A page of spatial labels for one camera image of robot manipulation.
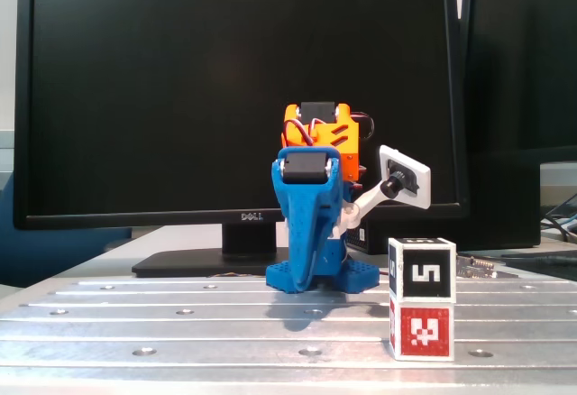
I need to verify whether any black cable plug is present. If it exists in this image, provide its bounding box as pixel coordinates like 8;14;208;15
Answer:
499;253;577;266

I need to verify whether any black cable bundle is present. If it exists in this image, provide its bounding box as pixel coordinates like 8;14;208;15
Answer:
539;194;577;245

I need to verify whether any black plain monitor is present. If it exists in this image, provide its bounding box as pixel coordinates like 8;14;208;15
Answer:
458;0;577;164

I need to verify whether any gripper servo wire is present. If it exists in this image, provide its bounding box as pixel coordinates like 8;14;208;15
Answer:
295;112;376;148

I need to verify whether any black computer box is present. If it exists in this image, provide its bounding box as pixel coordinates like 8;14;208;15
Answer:
346;162;542;254

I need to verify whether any white camera mount with board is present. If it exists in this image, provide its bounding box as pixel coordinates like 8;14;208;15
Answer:
331;144;433;239

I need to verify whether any red cube with white marker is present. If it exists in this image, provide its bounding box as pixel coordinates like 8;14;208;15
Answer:
388;298;454;363

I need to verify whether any aluminium slotted base plate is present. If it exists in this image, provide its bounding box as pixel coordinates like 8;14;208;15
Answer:
0;272;577;395

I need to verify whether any thin multicoloured wire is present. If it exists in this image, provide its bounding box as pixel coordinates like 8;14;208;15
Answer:
206;271;268;279

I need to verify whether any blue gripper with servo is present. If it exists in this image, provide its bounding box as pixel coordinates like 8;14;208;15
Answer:
270;145;343;295

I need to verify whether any small green circuit board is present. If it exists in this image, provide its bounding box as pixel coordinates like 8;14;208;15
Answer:
454;253;499;279

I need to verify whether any blue chair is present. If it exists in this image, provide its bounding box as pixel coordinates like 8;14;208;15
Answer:
0;173;133;289

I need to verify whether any black Dell monitor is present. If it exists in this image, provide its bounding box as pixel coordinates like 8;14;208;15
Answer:
13;0;470;279

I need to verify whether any black cube with number five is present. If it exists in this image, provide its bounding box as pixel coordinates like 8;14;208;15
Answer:
388;236;457;302

